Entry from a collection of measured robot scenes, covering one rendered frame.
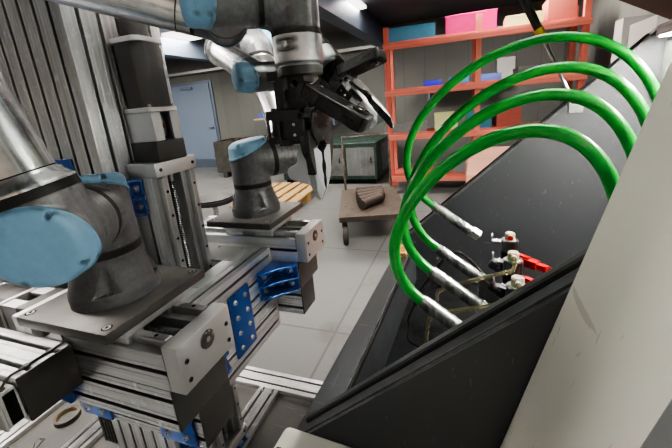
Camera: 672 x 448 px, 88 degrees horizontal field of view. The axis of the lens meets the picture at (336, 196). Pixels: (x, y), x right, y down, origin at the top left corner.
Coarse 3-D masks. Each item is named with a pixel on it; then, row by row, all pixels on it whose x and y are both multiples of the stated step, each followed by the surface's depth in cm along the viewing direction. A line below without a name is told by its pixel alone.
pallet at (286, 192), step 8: (272, 184) 580; (280, 184) 574; (288, 184) 576; (296, 184) 564; (304, 184) 559; (280, 192) 520; (288, 192) 515; (296, 192) 511; (304, 192) 507; (312, 192) 554; (280, 200) 474; (288, 200) 512; (296, 200) 467; (304, 200) 505
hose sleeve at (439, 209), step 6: (438, 204) 63; (432, 210) 63; (438, 210) 62; (444, 210) 62; (444, 216) 62; (450, 216) 62; (456, 216) 62; (450, 222) 62; (456, 222) 62; (462, 222) 62; (462, 228) 62; (468, 228) 61
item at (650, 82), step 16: (560, 32) 49; (576, 32) 48; (512, 48) 52; (608, 48) 48; (624, 48) 47; (480, 64) 54; (640, 64) 47; (656, 80) 47; (432, 96) 58; (416, 128) 60
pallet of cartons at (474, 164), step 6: (486, 150) 317; (492, 150) 315; (498, 150) 312; (504, 150) 309; (474, 156) 293; (480, 156) 291; (486, 156) 289; (492, 156) 286; (468, 162) 271; (474, 162) 269; (480, 162) 267; (486, 162) 265; (468, 168) 249; (474, 168) 248; (480, 168) 246; (468, 174) 231; (474, 174) 230; (468, 180) 232
